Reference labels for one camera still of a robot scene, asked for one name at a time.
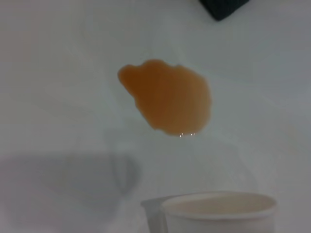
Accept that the brown water stain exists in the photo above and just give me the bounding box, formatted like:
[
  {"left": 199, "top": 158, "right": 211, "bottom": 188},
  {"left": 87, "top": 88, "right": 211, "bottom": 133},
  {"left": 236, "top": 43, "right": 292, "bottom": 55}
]
[{"left": 118, "top": 59, "right": 212, "bottom": 137}]

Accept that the dark blue rag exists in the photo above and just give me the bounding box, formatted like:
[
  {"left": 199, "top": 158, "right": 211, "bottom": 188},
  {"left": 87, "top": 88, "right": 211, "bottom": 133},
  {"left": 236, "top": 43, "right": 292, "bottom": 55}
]
[{"left": 198, "top": 0, "right": 251, "bottom": 22}]

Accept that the white paper cup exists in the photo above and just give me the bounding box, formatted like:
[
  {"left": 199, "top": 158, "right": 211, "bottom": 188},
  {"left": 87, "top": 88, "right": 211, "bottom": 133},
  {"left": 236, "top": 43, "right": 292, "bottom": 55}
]
[{"left": 160, "top": 191, "right": 277, "bottom": 233}]

